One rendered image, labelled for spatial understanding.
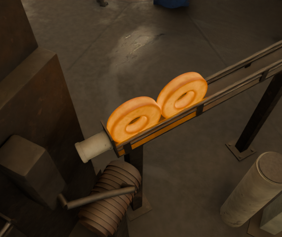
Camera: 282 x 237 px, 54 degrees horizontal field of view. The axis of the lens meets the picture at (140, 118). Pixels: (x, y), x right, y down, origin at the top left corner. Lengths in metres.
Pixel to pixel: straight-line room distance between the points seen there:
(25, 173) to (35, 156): 0.04
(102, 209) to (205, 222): 0.68
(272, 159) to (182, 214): 0.57
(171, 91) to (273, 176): 0.45
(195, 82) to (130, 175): 0.35
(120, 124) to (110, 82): 1.13
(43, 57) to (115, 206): 0.46
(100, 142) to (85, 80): 1.15
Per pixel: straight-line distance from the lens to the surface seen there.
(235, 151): 1.59
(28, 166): 0.63
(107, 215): 0.84
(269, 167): 0.99
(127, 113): 0.69
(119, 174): 0.88
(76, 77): 1.89
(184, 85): 0.74
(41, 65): 0.70
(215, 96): 0.85
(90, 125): 1.63
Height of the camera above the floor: 1.33
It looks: 55 degrees down
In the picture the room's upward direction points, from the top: straight up
